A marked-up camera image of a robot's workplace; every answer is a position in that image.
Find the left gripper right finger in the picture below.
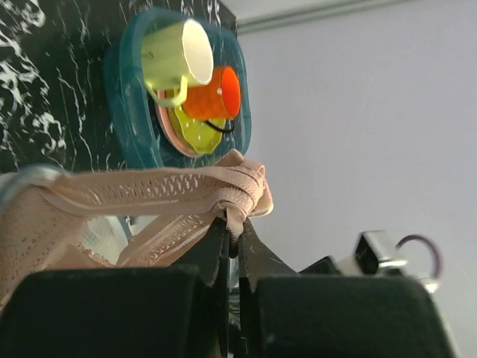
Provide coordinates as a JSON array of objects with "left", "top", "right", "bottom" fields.
[{"left": 238, "top": 223, "right": 461, "bottom": 357}]

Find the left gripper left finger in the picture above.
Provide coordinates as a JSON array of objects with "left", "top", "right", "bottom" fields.
[{"left": 1, "top": 219, "right": 230, "bottom": 357}]

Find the pink lace bra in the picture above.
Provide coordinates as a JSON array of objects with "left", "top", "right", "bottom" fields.
[{"left": 1, "top": 150, "right": 274, "bottom": 304}]

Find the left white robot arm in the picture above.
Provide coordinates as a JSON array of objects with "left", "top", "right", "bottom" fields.
[{"left": 1, "top": 220, "right": 459, "bottom": 357}]

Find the yellow green plate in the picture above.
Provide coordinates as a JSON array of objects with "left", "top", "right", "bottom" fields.
[{"left": 154, "top": 103, "right": 227, "bottom": 158}]

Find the right teal plastic bin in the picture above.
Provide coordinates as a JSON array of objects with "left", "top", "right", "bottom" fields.
[{"left": 103, "top": 7, "right": 252, "bottom": 169}]

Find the orange cup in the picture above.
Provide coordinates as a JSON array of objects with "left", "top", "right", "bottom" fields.
[{"left": 182, "top": 66, "right": 241, "bottom": 121}]

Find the cream yellow mug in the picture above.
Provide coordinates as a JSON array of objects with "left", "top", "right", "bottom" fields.
[{"left": 141, "top": 19, "right": 214, "bottom": 107}]

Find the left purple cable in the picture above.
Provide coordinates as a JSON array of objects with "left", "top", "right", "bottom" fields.
[{"left": 395, "top": 233, "right": 444, "bottom": 279}]

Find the right aluminium frame post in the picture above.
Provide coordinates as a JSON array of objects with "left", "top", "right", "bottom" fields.
[{"left": 236, "top": 0, "right": 477, "bottom": 35}]

